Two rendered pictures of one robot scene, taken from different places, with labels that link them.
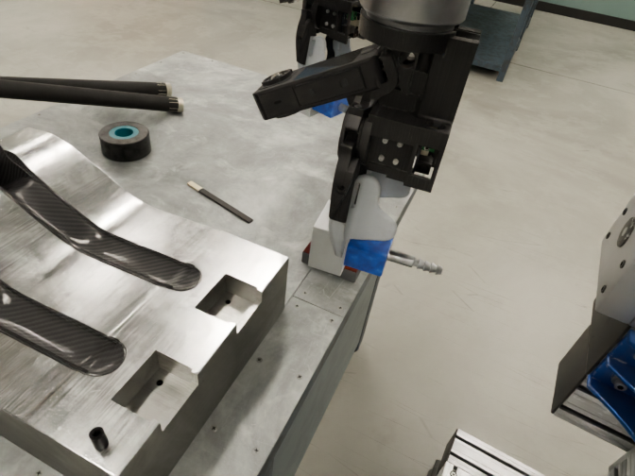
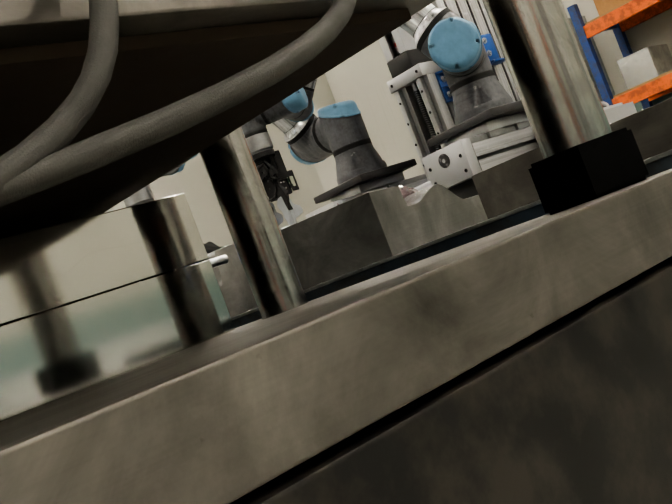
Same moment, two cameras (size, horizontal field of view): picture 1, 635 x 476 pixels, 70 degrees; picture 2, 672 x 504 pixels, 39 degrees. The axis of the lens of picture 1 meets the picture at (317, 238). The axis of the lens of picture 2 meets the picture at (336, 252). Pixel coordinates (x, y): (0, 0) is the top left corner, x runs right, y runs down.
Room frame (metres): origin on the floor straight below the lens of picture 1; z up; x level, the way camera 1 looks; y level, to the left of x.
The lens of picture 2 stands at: (-0.77, 2.01, 0.80)
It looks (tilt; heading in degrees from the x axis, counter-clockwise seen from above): 1 degrees up; 296
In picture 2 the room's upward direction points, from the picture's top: 21 degrees counter-clockwise
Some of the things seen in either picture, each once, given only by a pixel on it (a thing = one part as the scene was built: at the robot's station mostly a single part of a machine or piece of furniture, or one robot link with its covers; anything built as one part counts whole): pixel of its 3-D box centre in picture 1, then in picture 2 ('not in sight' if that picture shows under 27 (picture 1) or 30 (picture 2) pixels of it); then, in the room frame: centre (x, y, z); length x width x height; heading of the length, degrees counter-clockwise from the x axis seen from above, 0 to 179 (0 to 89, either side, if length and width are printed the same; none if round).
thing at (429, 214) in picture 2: not in sight; (378, 230); (-0.04, 0.35, 0.86); 0.50 x 0.26 x 0.11; 88
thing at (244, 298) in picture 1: (230, 310); not in sight; (0.29, 0.08, 0.87); 0.05 x 0.05 x 0.04; 70
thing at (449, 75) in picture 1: (401, 100); (270, 176); (0.35, -0.05, 1.09); 0.09 x 0.08 x 0.12; 76
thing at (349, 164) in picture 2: not in sight; (357, 162); (0.31, -0.50, 1.09); 0.15 x 0.15 x 0.10
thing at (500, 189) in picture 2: not in sight; (554, 169); (-0.44, 0.56, 0.84); 0.20 x 0.15 x 0.07; 70
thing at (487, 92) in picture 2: not in sight; (478, 98); (-0.14, -0.30, 1.09); 0.15 x 0.15 x 0.10
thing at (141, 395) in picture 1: (159, 397); not in sight; (0.19, 0.11, 0.87); 0.05 x 0.05 x 0.04; 70
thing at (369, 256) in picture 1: (378, 251); not in sight; (0.35, -0.06, 0.93); 0.13 x 0.05 x 0.05; 76
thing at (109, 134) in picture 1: (126, 141); not in sight; (0.67, 0.35, 0.82); 0.08 x 0.08 x 0.04
